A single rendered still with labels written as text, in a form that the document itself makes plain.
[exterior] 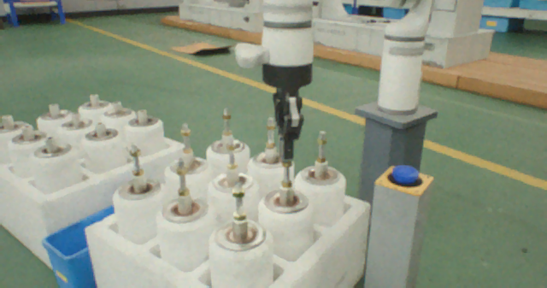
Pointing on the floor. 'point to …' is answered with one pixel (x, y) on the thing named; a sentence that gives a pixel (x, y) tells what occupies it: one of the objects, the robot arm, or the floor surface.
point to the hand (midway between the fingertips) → (286, 148)
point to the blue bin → (73, 252)
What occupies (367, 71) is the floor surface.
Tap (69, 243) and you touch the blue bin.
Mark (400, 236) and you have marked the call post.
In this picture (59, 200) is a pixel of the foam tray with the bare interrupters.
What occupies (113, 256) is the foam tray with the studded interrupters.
